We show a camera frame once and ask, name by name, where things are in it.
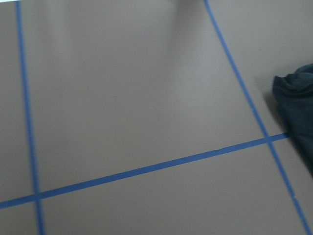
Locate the black graphic t-shirt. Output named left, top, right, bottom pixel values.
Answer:
left=272, top=64, right=313, bottom=174

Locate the brown paper table cover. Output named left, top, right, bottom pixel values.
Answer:
left=0, top=0, right=313, bottom=235

